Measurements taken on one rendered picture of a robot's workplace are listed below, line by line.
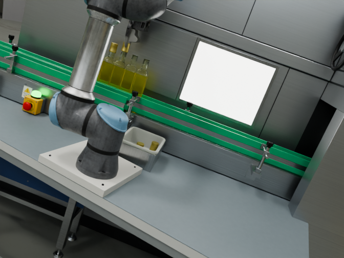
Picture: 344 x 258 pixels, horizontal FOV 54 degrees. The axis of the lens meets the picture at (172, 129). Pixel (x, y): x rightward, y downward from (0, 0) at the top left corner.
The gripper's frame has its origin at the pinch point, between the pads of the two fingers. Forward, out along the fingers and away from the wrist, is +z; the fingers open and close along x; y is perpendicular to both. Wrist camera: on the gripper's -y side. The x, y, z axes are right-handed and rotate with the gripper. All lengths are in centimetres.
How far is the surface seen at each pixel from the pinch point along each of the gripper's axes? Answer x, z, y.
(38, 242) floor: -10, 118, -13
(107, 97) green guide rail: -13.3, 24.6, 2.4
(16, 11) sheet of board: 716, 91, -534
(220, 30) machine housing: 13.4, -20.9, 39.5
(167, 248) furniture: -66, 50, 52
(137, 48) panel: 12.1, 1.4, 2.7
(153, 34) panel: 12.2, -8.2, 8.6
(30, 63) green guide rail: -14.1, 22.3, -37.4
